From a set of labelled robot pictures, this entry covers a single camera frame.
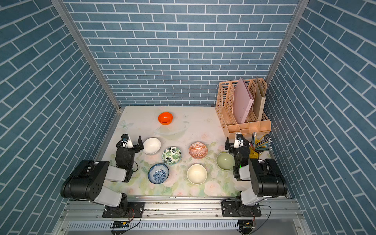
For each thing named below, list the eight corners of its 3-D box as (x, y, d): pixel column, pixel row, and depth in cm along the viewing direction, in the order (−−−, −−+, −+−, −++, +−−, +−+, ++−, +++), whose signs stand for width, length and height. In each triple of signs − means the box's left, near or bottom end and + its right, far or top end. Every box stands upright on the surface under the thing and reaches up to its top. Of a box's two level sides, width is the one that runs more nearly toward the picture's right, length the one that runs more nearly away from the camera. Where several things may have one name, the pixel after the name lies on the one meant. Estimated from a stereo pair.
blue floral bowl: (148, 184, 83) (146, 182, 80) (151, 165, 90) (150, 163, 87) (168, 184, 83) (167, 182, 80) (170, 166, 90) (169, 163, 87)
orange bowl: (158, 125, 111) (156, 121, 107) (160, 115, 117) (159, 111, 113) (172, 125, 111) (171, 121, 107) (173, 115, 117) (173, 111, 113)
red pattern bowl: (186, 152, 96) (186, 149, 93) (196, 141, 102) (196, 138, 98) (199, 162, 92) (199, 159, 88) (209, 150, 97) (209, 147, 94)
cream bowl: (187, 186, 83) (186, 183, 78) (187, 167, 90) (187, 164, 85) (207, 186, 83) (207, 183, 78) (206, 167, 90) (206, 164, 85)
